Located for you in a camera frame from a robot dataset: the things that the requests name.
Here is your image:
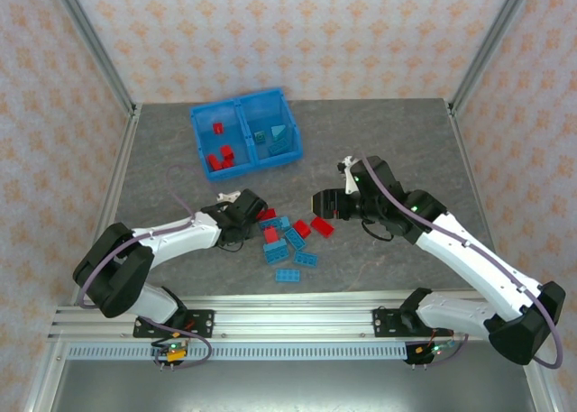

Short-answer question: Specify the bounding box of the aluminium frame leg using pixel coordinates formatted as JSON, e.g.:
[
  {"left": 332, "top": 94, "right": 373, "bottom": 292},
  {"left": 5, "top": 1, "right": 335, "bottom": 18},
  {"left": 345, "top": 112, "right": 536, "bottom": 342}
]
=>
[
  {"left": 24, "top": 339, "right": 69, "bottom": 412},
  {"left": 522, "top": 364, "right": 560, "bottom": 412}
]

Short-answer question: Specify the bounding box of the grey slotted cable duct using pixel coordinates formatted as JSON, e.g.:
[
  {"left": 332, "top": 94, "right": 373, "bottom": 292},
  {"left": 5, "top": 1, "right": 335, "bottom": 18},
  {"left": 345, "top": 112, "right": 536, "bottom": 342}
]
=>
[{"left": 67, "top": 343, "right": 409, "bottom": 362}]

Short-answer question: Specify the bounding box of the long red lego brick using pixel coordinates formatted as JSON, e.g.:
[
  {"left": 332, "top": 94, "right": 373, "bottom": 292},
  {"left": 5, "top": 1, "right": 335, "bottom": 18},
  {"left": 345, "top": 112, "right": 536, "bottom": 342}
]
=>
[{"left": 310, "top": 216, "right": 335, "bottom": 239}]

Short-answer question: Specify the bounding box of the wide aluminium base rail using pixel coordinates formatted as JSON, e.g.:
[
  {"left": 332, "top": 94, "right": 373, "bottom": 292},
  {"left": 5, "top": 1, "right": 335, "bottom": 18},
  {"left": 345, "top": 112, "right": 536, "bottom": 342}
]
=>
[{"left": 47, "top": 292, "right": 497, "bottom": 343}]

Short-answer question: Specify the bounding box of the aluminium frame post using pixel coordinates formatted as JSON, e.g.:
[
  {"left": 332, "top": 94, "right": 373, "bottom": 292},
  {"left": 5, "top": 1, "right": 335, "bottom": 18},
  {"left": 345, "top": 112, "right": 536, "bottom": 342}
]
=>
[
  {"left": 47, "top": 0, "right": 139, "bottom": 118},
  {"left": 448, "top": 0, "right": 540, "bottom": 115}
]

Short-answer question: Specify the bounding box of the small electronics board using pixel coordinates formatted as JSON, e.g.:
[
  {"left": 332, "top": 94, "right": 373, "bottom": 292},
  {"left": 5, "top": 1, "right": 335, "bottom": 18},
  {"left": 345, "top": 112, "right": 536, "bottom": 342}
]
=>
[
  {"left": 150, "top": 337, "right": 189, "bottom": 371},
  {"left": 404, "top": 337, "right": 457, "bottom": 371}
]

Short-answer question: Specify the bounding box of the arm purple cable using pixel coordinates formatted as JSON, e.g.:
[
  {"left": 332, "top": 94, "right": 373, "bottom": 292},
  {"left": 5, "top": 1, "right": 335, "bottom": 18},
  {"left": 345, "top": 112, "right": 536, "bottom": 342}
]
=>
[
  {"left": 360, "top": 154, "right": 564, "bottom": 371},
  {"left": 77, "top": 163, "right": 214, "bottom": 371}
]

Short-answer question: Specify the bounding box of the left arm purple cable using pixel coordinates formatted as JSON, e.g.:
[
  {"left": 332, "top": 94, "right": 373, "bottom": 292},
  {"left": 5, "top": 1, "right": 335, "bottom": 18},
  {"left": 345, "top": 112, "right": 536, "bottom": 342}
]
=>
[{"left": 77, "top": 163, "right": 214, "bottom": 371}]

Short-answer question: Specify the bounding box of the grey metal lower panel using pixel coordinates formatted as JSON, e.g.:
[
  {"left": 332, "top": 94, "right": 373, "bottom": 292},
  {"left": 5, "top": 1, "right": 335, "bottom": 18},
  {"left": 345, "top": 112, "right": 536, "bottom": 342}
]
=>
[{"left": 47, "top": 360, "right": 542, "bottom": 412}]

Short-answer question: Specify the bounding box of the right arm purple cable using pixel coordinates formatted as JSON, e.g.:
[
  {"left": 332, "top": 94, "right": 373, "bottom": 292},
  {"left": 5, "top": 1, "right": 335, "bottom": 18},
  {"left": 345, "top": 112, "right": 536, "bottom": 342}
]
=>
[{"left": 360, "top": 154, "right": 564, "bottom": 371}]

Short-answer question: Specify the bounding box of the aluminium side rail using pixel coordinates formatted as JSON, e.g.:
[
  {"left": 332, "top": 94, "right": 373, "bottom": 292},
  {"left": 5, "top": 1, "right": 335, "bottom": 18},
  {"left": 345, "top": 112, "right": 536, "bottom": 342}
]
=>
[
  {"left": 445, "top": 99, "right": 501, "bottom": 251},
  {"left": 87, "top": 103, "right": 143, "bottom": 251}
]

